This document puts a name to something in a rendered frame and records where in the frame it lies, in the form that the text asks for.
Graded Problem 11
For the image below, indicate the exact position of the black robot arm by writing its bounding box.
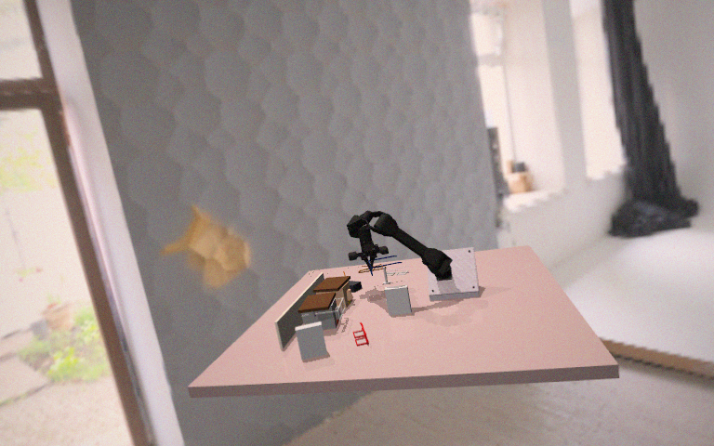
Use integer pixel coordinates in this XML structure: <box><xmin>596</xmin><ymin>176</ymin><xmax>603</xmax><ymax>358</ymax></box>
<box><xmin>347</xmin><ymin>210</ymin><xmax>453</xmax><ymax>281</ymax></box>

